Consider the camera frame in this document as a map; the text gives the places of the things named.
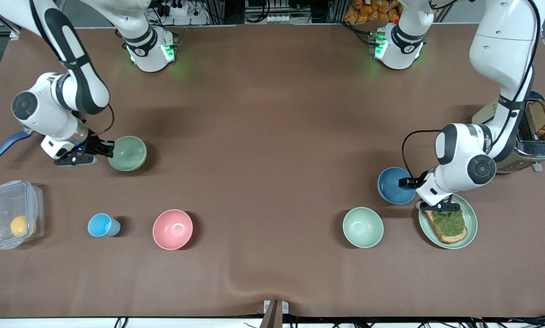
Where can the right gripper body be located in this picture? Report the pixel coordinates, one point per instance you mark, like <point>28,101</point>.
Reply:
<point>93,145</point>

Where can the blue bowl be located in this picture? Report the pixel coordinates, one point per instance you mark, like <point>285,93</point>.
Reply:
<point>391,187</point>

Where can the light green bowl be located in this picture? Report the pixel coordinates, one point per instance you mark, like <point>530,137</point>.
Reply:
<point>362,227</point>
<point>129,154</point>

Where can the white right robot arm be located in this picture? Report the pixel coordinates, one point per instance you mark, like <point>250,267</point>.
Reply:
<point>49,116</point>

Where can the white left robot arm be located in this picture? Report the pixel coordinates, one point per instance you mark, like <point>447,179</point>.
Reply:
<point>505,50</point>

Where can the pink bowl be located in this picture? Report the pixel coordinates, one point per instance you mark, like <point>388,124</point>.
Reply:
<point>172,229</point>

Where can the green lettuce leaf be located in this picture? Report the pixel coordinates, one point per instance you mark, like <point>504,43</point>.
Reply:
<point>450,223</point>

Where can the light green plate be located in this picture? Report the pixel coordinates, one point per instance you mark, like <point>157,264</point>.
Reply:
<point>472,223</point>

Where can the brown bread slice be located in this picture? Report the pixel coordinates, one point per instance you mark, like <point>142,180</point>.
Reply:
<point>455,238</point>

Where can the light blue cup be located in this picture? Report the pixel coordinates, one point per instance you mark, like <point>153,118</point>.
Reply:
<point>100,225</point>

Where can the clear plastic lidded container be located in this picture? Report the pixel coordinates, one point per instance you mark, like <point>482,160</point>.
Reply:
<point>3,205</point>

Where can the yellow lemon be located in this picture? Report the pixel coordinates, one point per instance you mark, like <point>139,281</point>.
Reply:
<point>19,226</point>

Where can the beige and chrome toaster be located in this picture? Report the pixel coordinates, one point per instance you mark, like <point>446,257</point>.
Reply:
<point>539,152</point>

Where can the brown toast slice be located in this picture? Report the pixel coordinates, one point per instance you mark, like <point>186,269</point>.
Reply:
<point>539,117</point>

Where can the brown table cloth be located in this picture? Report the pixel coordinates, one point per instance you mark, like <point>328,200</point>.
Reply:
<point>272,196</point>

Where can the orange snack bag pile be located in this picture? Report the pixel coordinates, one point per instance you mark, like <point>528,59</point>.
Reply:
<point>368,11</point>

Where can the metal table edge bracket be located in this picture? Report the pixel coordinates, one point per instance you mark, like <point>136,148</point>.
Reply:
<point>275,310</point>

